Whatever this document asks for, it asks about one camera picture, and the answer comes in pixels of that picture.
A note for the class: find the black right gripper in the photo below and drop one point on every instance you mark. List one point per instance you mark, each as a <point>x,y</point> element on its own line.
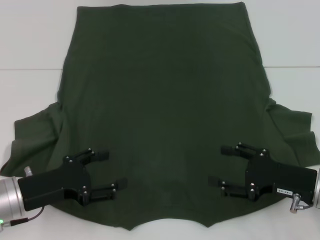
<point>280,180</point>

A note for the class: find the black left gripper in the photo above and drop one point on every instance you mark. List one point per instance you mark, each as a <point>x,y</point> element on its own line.
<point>55,185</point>

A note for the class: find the dark green t-shirt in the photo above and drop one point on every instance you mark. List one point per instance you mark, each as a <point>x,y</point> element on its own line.
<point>160,100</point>

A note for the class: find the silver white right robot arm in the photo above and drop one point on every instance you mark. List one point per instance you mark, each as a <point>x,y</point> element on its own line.
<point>318,187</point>

